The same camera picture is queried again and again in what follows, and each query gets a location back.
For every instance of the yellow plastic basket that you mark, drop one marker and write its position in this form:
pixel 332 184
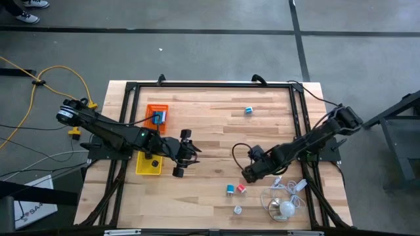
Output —
pixel 144 165

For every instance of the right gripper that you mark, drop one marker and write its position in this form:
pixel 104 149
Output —
pixel 252 172

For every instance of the black metal cart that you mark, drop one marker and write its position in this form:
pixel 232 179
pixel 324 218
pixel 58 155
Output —
pixel 398 147

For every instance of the pair of sneakers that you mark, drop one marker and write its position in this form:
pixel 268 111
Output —
pixel 28 18

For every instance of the brass lamp with white bulb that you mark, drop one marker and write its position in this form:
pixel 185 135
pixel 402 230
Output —
pixel 285 209

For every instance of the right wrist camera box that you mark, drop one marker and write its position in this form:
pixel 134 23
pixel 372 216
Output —
pixel 257 153

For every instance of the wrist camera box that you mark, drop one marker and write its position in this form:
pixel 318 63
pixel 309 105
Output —
pixel 171 150
pixel 257 153

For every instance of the pink white plug charger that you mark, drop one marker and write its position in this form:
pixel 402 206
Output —
pixel 241 188

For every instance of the dark blue digital clock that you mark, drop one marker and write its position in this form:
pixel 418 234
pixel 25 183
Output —
pixel 157 117

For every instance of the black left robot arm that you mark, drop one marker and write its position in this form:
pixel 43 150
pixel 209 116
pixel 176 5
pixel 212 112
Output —
pixel 108 129

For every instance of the black table frame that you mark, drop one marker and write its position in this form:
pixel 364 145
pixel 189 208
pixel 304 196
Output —
pixel 213 85

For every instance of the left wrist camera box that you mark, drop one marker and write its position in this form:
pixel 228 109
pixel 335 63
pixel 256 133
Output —
pixel 171 150

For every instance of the white sign board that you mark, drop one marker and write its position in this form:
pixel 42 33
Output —
pixel 36 203

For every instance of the blue white plug charger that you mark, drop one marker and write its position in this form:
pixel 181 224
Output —
pixel 230 189

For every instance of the orange plastic basket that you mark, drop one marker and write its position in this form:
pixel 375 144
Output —
pixel 149 126

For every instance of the black plug charger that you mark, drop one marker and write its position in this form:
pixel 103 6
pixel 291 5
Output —
pixel 155 163

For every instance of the yellow plug connector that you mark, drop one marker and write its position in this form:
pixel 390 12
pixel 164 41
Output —
pixel 75 131

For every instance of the black curved loop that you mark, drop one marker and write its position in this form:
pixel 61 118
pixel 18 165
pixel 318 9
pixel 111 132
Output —
pixel 160 78
pixel 259 78

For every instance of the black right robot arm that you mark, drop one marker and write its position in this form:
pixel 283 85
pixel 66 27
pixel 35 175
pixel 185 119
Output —
pixel 305 141

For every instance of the black floor bar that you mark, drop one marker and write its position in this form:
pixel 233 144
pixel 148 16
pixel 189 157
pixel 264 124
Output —
pixel 16 72

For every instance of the black beam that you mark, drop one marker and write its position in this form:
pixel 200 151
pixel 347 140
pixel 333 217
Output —
pixel 39 195

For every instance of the silver bracket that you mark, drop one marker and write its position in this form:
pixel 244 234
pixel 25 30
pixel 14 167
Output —
pixel 121 232
pixel 305 233

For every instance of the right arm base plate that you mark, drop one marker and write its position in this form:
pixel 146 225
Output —
pixel 331 153

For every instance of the small teal cube charger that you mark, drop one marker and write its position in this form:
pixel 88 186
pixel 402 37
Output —
pixel 248 110

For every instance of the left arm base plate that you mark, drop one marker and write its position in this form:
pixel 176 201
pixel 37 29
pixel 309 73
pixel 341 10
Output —
pixel 98 153

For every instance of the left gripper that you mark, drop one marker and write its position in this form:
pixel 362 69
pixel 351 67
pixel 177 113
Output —
pixel 185 134

